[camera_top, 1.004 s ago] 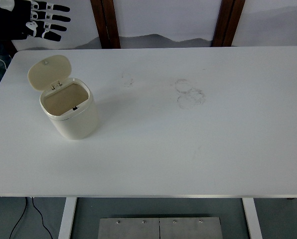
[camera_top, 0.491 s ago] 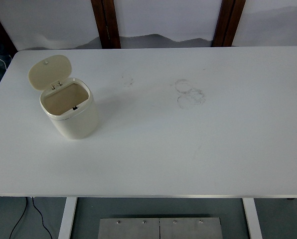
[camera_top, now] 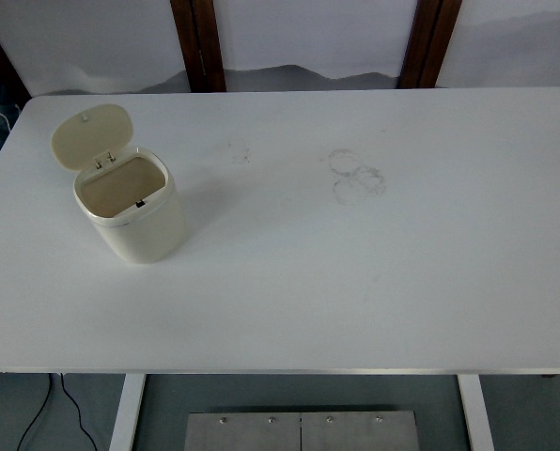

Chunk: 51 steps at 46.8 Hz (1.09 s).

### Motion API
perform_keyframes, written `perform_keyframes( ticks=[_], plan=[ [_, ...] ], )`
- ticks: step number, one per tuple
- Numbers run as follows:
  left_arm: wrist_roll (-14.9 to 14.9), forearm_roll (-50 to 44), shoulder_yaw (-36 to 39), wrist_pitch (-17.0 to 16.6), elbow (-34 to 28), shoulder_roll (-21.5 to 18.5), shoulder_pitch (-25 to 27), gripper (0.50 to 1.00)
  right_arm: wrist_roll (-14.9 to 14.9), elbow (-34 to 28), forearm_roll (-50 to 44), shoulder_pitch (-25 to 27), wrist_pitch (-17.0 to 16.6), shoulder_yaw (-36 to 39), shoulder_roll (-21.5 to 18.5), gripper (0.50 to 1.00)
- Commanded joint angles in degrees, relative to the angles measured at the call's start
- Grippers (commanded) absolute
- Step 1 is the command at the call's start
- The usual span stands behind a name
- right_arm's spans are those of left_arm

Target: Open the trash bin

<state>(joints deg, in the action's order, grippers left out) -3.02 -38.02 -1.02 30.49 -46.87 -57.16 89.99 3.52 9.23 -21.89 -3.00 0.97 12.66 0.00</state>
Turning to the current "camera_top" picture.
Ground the cream plastic trash bin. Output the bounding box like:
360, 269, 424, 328
49, 103, 186, 265

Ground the grey metal plate with screws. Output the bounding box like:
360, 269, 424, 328
185, 410, 418, 451

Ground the white table leg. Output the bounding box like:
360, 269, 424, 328
108, 373, 147, 451
457, 374, 496, 451

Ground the person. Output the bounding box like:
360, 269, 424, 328
0, 82, 26, 159

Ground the brown wooden screen post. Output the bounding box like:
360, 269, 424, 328
398, 0, 463, 89
170, 0, 228, 93

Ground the black floor cable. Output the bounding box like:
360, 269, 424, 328
59, 372, 101, 451
17, 372, 54, 451

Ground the dark wooden screen post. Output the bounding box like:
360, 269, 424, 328
0, 8, 33, 102

